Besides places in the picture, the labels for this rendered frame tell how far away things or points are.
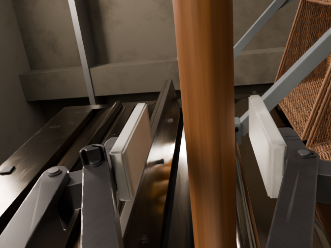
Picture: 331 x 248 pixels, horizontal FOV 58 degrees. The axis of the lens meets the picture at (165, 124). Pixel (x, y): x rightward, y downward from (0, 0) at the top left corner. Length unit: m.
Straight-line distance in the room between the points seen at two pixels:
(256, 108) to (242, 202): 0.22
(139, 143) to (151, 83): 2.96
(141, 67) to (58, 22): 1.06
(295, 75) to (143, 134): 0.39
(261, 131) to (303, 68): 0.39
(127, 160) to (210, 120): 0.05
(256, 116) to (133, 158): 0.07
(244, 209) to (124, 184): 0.24
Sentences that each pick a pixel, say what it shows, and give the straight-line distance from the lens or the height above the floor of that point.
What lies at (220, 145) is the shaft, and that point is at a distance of 0.17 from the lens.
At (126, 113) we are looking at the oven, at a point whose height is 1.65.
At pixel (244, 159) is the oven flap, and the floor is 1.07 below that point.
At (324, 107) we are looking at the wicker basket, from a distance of 1.16.
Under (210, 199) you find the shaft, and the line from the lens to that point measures 0.19.
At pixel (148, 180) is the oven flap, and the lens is 0.90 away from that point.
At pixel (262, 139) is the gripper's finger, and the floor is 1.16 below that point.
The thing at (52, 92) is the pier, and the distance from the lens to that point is 3.51.
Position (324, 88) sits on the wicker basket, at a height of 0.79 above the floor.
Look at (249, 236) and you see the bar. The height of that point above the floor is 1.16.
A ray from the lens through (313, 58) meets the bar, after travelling 0.55.
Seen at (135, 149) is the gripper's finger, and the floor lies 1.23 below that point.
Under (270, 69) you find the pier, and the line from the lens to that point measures 3.13.
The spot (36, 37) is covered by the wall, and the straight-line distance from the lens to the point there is 3.74.
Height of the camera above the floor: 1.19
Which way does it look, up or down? 9 degrees up
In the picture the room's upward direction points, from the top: 93 degrees counter-clockwise
